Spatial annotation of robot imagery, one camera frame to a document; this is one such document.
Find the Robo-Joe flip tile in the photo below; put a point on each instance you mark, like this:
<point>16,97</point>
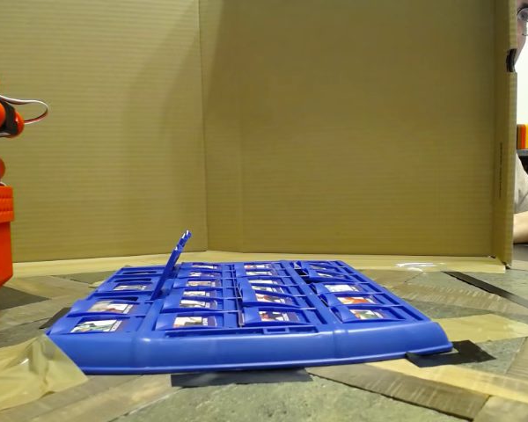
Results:
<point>167,272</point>

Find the Swapshift flip tile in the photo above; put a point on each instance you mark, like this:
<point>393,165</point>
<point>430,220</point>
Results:
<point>365,315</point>

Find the Ice Light flip tile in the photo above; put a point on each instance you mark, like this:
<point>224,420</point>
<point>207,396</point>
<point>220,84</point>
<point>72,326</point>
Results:
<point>263,281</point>

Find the Thundershock flip tile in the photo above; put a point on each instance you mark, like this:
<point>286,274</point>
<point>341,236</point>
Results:
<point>266,289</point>

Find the Glance flip tile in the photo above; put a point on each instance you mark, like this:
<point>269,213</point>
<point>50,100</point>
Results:
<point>257,266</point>

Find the Blasteroid flip tile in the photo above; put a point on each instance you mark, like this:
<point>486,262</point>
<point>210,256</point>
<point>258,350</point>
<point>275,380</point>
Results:
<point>132,287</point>

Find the blue guessing game board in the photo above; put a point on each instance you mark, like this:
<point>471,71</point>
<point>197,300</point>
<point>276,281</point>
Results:
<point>246,351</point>

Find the Rumbler flip tile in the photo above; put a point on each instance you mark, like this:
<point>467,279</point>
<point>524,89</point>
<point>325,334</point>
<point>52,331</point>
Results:
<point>356,300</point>

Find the glossy character flip tile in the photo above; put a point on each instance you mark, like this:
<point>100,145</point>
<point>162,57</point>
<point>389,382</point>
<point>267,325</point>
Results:
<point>191,322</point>
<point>97,325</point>

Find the Madame Vine flip tile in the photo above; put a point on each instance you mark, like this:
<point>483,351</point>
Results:
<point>258,274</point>

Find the Atlantia flip tile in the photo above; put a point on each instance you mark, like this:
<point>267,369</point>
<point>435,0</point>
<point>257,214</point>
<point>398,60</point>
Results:
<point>194,293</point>

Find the crumpled brown packing tape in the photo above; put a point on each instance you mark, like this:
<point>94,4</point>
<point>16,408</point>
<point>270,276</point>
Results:
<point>22,373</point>

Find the Eric Eagle flip tile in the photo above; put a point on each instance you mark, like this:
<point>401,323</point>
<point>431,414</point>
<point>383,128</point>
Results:
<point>201,284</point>

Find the flat brown tape piece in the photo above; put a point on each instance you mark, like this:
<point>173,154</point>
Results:
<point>488,329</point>

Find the brown cardboard box backdrop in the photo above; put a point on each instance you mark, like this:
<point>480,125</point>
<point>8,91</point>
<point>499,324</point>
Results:
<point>334,132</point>

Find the Shadow Ninja flip tile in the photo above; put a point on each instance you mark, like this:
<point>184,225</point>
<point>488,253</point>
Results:
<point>110,307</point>

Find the Sir Stretch flip tile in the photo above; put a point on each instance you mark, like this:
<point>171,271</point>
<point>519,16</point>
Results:
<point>196,303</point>

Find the long black tape strip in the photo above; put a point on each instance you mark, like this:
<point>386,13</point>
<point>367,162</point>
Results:
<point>497,292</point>

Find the Zap flip tile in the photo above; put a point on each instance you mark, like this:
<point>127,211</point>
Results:
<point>203,275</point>

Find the black tape piece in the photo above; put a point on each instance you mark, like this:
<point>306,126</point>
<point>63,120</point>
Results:
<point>457,354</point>
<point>55,318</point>

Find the Beast Tamer flip tile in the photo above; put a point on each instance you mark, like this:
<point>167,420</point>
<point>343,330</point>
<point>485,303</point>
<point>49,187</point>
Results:
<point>205,266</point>

